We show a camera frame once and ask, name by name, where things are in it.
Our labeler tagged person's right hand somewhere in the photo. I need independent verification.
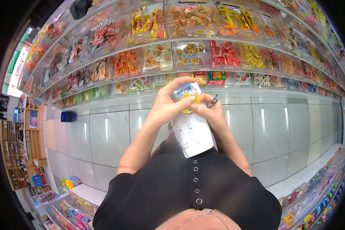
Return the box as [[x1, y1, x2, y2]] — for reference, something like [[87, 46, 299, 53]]
[[189, 93, 229, 134]]

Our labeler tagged person's left hand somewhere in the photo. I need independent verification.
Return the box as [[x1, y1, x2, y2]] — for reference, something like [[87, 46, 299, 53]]
[[145, 76, 200, 129]]

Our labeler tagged person's left index finger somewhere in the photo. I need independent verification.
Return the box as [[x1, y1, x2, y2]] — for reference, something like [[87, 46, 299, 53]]
[[161, 76, 200, 94]]

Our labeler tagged person's left thumb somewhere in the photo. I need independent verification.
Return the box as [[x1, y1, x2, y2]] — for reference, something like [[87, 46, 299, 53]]
[[174, 96, 197, 112]]

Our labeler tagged person's right index finger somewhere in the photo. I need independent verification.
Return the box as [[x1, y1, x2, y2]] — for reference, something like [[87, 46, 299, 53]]
[[198, 93, 217, 105]]

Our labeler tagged person's right thumb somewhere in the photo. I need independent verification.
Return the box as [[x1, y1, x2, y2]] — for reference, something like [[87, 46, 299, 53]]
[[189, 102, 209, 114]]

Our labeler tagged dark pen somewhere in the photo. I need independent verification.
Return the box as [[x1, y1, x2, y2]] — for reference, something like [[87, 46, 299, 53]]
[[207, 94, 219, 109]]

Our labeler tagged blue and yellow snack packet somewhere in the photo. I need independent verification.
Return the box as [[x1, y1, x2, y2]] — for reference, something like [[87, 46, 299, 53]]
[[173, 82, 202, 114]]

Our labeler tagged white paper list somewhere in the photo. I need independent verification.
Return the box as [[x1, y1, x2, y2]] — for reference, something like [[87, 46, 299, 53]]
[[170, 109, 214, 159]]

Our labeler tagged person's body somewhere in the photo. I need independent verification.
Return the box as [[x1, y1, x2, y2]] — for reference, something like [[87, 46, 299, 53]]
[[93, 124, 283, 230]]

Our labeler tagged blue plastic basket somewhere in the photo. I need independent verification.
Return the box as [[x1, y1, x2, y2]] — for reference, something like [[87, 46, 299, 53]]
[[61, 111, 77, 123]]

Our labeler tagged black rounded object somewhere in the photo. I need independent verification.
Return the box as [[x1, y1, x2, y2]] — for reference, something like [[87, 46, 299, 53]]
[[70, 0, 93, 20]]

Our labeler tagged low full shop shelf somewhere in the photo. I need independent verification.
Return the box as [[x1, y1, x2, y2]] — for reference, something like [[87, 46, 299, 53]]
[[32, 175, 107, 230]]

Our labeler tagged shop window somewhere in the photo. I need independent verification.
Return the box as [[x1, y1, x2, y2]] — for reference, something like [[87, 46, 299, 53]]
[[1, 26, 35, 98]]

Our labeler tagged wooden shelving unit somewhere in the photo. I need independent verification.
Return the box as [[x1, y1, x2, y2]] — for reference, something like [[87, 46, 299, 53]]
[[0, 97, 51, 191]]

